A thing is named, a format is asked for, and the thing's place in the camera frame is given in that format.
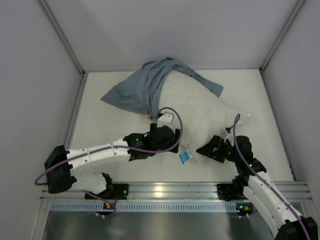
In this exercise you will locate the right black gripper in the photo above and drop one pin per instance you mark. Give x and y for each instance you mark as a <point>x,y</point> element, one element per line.
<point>217,150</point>

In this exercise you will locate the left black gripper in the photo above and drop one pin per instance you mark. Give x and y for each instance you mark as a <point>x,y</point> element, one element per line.
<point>176,140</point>

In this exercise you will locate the white pillow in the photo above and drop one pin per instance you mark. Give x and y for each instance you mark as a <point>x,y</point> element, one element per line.
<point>202,112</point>

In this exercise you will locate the blue pillowcase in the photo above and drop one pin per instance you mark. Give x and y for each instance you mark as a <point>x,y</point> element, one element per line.
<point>140,92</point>

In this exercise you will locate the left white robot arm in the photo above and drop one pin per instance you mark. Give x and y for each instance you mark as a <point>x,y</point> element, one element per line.
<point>69,169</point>

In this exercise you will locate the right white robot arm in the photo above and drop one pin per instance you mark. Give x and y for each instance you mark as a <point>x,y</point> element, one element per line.
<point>254,184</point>

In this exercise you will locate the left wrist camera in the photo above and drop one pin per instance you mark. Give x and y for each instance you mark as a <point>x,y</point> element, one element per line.
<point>165,119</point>

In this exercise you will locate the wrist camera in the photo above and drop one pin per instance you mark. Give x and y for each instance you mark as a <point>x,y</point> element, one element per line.
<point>229,134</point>
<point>165,119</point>

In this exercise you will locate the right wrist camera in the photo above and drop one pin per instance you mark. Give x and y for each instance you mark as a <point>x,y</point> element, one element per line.
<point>229,134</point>

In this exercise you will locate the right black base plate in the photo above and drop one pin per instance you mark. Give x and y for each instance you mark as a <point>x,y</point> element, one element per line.
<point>228,192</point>

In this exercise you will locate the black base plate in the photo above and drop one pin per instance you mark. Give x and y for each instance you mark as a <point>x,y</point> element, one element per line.
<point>118,191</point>
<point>228,192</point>

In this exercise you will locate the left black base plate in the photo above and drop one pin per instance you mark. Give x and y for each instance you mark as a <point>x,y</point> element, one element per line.
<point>118,191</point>

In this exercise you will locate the aluminium mounting rail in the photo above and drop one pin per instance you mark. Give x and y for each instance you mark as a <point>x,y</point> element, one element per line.
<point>292,190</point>

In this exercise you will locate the slotted cable duct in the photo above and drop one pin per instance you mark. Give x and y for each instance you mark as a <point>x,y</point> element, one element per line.
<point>154,207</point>

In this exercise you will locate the right aluminium frame post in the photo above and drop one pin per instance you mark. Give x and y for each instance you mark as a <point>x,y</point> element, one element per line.
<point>289,22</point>

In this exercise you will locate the aluminium frame post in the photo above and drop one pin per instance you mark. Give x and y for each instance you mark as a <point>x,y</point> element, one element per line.
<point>44,5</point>
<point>289,22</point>

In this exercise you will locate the left aluminium frame post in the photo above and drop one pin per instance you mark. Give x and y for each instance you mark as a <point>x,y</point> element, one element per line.
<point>44,5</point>

